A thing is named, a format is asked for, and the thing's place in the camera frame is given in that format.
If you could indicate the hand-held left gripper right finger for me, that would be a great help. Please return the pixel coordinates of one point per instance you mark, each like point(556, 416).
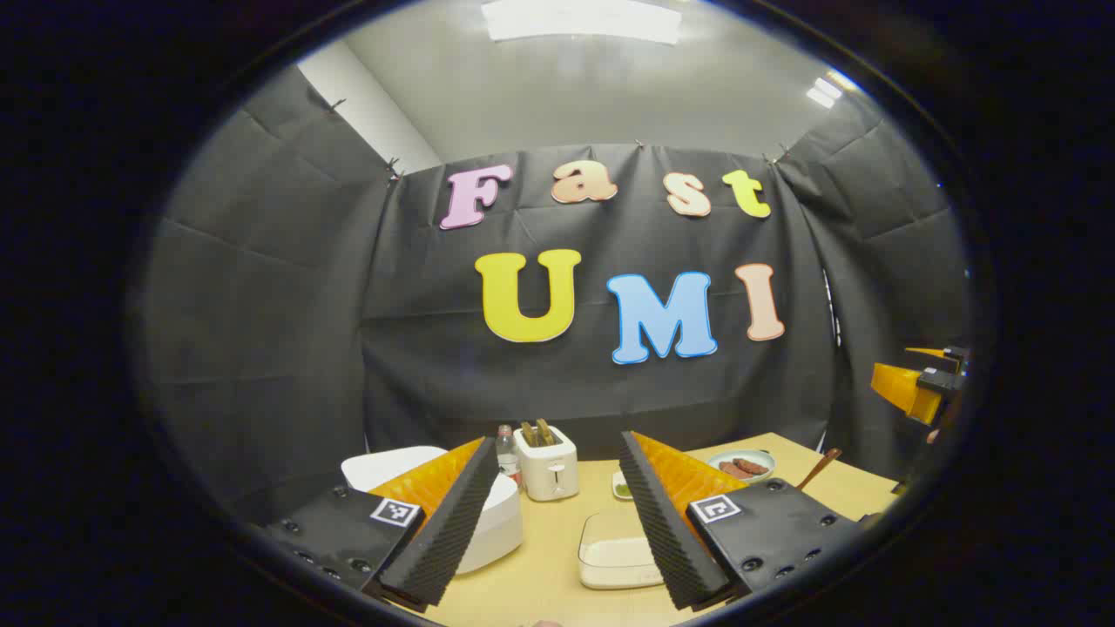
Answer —
point(666, 540)

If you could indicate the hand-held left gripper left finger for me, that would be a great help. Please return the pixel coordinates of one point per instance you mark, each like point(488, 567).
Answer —
point(440, 540)

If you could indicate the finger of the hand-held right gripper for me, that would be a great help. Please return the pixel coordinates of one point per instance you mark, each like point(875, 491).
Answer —
point(906, 387)

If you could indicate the clear glass rice container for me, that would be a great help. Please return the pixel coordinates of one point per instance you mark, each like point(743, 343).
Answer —
point(610, 549)

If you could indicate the white rice cooker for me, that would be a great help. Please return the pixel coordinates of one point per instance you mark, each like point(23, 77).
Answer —
point(501, 522)

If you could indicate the brown wooden spoon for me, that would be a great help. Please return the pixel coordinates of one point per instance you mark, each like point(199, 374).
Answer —
point(819, 468)

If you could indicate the white divided bean dish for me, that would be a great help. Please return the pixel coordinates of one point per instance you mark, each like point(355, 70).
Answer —
point(622, 488)

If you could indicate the pale green plate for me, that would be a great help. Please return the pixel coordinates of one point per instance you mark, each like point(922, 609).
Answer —
point(716, 460)

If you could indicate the red sausage piece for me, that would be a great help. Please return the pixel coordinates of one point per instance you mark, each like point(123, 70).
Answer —
point(753, 466)
point(734, 471)

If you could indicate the clear plastic water bottle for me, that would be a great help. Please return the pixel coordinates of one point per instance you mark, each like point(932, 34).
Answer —
point(508, 457)

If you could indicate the white toaster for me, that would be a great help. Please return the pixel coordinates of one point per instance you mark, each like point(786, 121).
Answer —
point(547, 470)

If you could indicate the brown toast slice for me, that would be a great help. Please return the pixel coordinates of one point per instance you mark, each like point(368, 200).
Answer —
point(528, 434)
point(546, 431)

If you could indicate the black backdrop cloth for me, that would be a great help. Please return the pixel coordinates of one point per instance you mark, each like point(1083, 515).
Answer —
point(305, 305)

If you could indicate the small ceiling light panel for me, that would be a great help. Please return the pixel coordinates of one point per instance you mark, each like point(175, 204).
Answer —
point(824, 91)

